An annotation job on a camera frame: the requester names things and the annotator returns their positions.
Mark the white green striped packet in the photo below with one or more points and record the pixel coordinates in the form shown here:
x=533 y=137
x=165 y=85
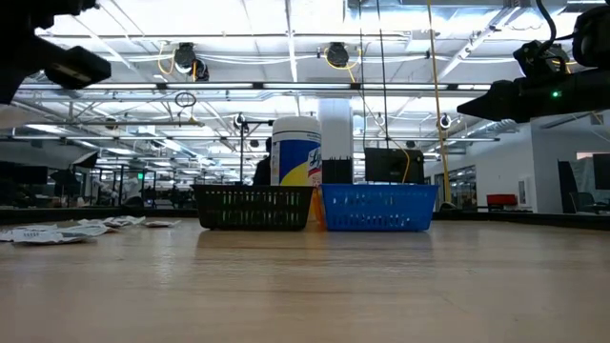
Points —
x=128 y=220

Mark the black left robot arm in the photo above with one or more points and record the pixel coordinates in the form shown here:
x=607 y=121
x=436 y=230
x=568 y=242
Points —
x=19 y=43

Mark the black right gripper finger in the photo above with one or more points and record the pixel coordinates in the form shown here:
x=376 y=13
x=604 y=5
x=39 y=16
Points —
x=491 y=102

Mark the person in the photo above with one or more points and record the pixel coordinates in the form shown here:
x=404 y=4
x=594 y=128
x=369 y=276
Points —
x=262 y=174

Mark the long ceiling light bar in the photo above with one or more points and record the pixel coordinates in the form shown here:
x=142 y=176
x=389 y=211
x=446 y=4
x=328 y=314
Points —
x=305 y=86

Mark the white disinfecting wipes canister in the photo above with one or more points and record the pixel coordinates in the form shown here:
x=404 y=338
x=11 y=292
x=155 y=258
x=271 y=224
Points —
x=295 y=152

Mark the white first aid packet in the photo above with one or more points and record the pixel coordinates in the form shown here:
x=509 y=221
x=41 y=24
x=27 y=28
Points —
x=161 y=223
x=95 y=222
x=19 y=228

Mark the red box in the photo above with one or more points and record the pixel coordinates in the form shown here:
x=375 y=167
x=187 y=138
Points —
x=502 y=200

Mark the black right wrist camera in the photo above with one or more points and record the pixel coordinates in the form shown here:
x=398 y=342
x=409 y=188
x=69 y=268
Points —
x=538 y=62

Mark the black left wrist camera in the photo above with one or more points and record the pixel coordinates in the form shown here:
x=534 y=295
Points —
x=78 y=69

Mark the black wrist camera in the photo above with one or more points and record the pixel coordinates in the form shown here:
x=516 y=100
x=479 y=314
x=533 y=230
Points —
x=78 y=69
x=538 y=62

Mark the black partition panel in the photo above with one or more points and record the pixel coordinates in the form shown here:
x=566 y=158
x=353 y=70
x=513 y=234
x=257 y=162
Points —
x=338 y=171

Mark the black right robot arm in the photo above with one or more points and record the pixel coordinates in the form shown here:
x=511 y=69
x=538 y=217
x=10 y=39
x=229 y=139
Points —
x=593 y=38

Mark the black plastic basket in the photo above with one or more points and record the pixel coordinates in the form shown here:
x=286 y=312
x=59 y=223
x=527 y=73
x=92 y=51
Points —
x=252 y=209

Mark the black monitor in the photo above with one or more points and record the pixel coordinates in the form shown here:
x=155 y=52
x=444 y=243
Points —
x=24 y=175
x=391 y=167
x=602 y=171

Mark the large white blue-print packet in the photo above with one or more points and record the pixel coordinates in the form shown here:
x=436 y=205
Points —
x=52 y=236

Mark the small round ceiling reel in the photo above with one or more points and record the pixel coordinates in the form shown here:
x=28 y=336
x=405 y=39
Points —
x=444 y=121
x=239 y=120

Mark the blue plastic basket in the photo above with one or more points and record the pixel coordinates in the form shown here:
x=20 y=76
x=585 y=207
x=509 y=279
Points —
x=379 y=209

